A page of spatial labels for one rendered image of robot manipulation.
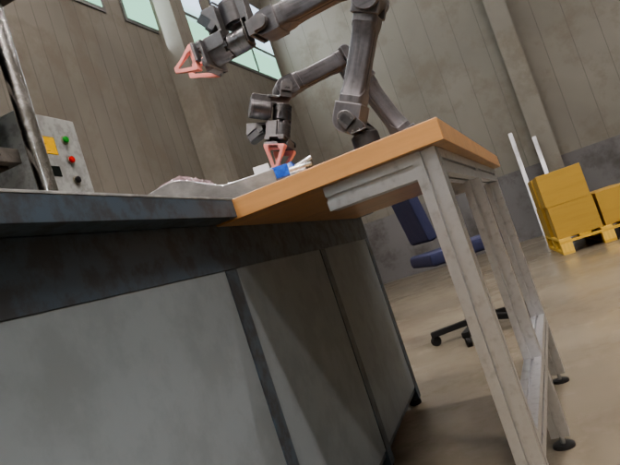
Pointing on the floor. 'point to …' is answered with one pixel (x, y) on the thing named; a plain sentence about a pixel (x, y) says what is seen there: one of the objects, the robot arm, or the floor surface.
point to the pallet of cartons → (574, 208)
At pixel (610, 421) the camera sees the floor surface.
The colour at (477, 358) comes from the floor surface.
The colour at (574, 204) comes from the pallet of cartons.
